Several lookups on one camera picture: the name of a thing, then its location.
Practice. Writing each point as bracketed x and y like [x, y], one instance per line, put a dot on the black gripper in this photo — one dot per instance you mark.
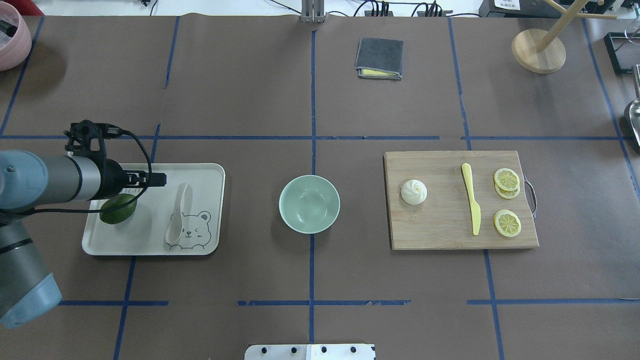
[113, 179]

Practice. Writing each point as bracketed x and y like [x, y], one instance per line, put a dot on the white ceramic spoon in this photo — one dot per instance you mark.
[181, 206]

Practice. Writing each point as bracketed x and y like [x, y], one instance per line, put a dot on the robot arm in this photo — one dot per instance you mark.
[27, 287]

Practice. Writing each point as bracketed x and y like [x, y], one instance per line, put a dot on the light green bowl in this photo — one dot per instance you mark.
[309, 204]

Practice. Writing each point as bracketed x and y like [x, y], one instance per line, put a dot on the pink bowl with ice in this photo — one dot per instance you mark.
[14, 50]

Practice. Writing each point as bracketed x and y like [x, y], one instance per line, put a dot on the green avocado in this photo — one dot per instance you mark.
[118, 208]

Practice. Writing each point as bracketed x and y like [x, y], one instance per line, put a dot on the white bear tray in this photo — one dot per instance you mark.
[143, 233]

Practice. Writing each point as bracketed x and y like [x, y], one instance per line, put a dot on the yellow sponge cloth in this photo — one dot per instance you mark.
[377, 74]

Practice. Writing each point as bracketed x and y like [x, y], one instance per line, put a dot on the grey folded cloth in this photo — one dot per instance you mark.
[380, 54]

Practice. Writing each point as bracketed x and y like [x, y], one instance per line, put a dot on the bamboo cutting board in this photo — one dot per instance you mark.
[443, 220]

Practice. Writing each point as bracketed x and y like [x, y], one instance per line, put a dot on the yellow plastic knife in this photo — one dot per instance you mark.
[475, 209]

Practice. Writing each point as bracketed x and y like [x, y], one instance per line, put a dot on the lemon slice top pair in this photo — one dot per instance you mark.
[507, 180]

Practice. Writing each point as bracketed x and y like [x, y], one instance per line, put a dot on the lemon slice under pair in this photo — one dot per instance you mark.
[511, 194]

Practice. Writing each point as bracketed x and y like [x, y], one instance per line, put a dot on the lemon slice far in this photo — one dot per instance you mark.
[507, 223]

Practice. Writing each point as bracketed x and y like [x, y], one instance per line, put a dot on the black device box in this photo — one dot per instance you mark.
[542, 9]

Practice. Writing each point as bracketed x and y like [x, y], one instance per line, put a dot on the wooden mug tree stand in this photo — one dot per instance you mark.
[540, 51]

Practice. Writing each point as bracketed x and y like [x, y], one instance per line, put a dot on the steel scoop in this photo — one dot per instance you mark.
[632, 111]

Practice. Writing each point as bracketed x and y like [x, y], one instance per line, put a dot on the black framed tray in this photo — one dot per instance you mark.
[623, 51]

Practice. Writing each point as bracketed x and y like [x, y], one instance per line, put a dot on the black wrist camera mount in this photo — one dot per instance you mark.
[87, 139]

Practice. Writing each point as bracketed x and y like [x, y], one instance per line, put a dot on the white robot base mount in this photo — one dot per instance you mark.
[327, 351]

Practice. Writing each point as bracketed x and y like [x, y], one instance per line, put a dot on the metal camera pole bracket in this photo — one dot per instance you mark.
[313, 11]

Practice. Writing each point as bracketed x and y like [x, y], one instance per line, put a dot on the metal board handle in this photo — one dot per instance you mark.
[532, 196]

